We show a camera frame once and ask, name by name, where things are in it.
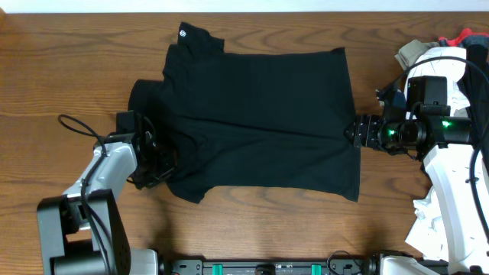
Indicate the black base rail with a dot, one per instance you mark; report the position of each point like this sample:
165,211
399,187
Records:
339,262

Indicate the black t-shirt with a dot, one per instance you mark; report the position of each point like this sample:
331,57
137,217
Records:
252,119

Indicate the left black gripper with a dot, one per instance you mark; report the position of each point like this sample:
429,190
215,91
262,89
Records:
153,162

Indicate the grey-beige garment in pile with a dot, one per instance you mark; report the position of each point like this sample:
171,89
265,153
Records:
408,54

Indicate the red garment in pile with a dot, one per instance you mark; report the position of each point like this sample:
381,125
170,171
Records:
465,39

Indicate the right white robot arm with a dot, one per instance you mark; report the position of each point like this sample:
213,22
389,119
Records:
452,220

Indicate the black garment in pile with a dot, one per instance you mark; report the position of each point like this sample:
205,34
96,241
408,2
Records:
474,86

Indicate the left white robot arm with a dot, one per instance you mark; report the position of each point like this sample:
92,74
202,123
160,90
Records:
81,231

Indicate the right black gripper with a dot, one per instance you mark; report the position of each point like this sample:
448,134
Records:
367,131

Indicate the white shirt in pile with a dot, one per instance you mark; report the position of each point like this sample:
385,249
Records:
452,70

